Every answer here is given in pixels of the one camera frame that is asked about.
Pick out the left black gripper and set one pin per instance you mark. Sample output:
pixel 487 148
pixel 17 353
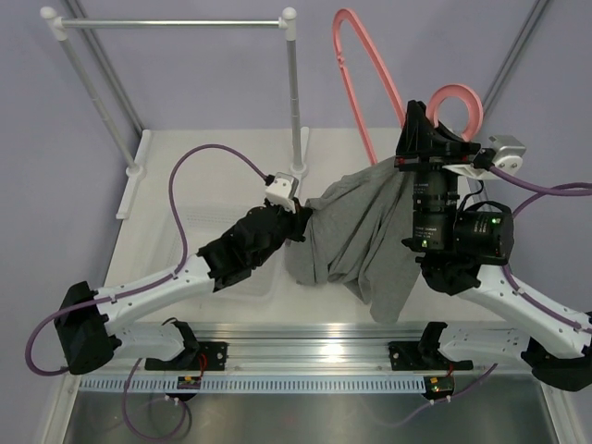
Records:
pixel 298 220

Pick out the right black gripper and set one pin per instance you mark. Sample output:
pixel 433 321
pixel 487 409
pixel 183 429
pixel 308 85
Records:
pixel 417 139

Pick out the grey t shirt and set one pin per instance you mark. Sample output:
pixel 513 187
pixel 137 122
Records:
pixel 354 238

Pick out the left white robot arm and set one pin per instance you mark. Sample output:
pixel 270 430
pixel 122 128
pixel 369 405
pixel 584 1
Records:
pixel 95 327

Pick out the white plastic basket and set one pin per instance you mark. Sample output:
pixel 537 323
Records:
pixel 202 223

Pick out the white clothes rack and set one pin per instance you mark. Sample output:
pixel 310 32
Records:
pixel 135 163

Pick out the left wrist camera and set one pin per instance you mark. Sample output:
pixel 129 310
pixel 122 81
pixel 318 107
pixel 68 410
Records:
pixel 280 190

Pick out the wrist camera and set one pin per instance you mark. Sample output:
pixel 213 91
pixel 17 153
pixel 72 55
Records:
pixel 280 190
pixel 505 153

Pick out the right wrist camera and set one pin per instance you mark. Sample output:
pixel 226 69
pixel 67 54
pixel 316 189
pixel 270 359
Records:
pixel 505 153

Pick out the right aluminium frame post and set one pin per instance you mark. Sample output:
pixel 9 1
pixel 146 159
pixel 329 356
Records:
pixel 518 47

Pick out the aluminium frame post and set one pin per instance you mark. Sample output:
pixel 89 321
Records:
pixel 518 47
pixel 111 78

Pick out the aluminium mounting rail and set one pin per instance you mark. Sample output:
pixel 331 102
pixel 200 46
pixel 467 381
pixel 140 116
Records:
pixel 318 348

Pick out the white slotted cable duct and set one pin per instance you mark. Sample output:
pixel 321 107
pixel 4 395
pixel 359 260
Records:
pixel 255 384

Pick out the left aluminium frame post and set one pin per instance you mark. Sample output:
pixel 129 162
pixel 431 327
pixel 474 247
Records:
pixel 111 78

